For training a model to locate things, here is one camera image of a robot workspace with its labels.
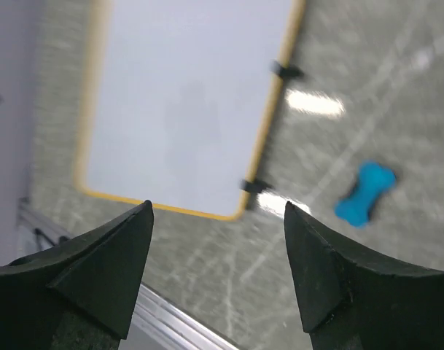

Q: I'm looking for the blue bone-shaped eraser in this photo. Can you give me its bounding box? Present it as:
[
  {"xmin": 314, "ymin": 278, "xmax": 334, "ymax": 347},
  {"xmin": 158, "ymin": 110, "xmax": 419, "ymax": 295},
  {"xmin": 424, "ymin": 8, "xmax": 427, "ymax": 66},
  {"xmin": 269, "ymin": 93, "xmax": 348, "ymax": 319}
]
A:
[{"xmin": 335, "ymin": 161, "xmax": 397, "ymax": 228}]

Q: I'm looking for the aluminium table edge rail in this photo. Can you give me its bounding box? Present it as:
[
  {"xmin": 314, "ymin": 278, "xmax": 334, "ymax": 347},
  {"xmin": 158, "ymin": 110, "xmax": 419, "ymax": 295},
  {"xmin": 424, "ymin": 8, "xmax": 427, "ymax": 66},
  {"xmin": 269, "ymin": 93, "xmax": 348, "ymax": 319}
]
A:
[{"xmin": 17, "ymin": 198, "xmax": 241, "ymax": 350}]

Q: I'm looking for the black whiteboard clip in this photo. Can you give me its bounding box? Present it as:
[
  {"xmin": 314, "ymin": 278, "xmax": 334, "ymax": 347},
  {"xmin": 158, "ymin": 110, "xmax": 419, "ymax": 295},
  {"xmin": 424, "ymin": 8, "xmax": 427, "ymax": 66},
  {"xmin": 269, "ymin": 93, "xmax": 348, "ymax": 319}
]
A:
[
  {"xmin": 241, "ymin": 179, "xmax": 273, "ymax": 194},
  {"xmin": 271, "ymin": 61, "xmax": 305, "ymax": 80}
]

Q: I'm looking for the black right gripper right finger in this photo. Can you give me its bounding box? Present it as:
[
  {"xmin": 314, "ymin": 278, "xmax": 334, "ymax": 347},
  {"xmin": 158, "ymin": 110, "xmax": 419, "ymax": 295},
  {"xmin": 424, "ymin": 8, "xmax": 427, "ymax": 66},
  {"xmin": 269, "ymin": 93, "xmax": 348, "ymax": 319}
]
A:
[{"xmin": 284, "ymin": 203, "xmax": 444, "ymax": 349}]

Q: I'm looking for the yellow-framed whiteboard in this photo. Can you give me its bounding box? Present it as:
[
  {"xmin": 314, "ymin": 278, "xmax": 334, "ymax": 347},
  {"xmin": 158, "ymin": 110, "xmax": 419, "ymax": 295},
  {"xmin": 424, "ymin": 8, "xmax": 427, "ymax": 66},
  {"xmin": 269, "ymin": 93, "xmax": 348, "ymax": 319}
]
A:
[{"xmin": 74, "ymin": 1, "xmax": 305, "ymax": 221}]

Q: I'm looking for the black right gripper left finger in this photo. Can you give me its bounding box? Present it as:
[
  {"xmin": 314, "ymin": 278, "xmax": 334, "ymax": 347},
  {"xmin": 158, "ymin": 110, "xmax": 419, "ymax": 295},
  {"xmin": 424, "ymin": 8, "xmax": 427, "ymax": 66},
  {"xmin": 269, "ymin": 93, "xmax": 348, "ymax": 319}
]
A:
[{"xmin": 0, "ymin": 201, "xmax": 154, "ymax": 349}]

